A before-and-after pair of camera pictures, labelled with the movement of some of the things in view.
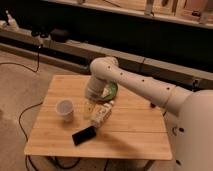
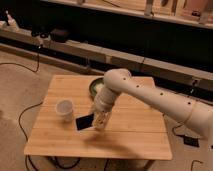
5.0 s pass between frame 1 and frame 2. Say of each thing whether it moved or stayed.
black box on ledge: stayed
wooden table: stayed
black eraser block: moved
